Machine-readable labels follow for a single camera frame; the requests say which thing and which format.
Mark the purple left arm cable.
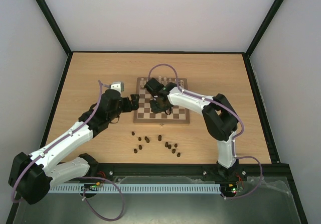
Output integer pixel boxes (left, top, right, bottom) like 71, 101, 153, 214
10, 80, 125, 220

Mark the wooden chess board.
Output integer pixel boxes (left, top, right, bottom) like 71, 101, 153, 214
133, 77, 190, 125

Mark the black frame post right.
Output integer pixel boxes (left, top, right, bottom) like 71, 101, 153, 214
245, 0, 294, 56

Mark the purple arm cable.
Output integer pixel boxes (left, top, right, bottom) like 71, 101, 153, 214
10, 80, 125, 220
149, 63, 263, 199

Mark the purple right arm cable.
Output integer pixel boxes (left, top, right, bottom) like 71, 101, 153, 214
149, 63, 263, 199

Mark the black frame post left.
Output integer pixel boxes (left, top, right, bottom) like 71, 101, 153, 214
26, 0, 72, 56

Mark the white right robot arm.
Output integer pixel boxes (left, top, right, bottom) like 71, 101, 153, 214
144, 79, 239, 180

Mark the black frame post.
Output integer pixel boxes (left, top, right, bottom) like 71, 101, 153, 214
26, 0, 72, 56
245, 0, 294, 56

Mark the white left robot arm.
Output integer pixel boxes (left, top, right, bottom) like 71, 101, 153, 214
8, 89, 139, 204

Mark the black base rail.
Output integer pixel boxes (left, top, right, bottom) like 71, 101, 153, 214
95, 162, 291, 182

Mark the light blue cable duct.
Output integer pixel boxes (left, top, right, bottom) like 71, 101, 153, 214
49, 183, 221, 194

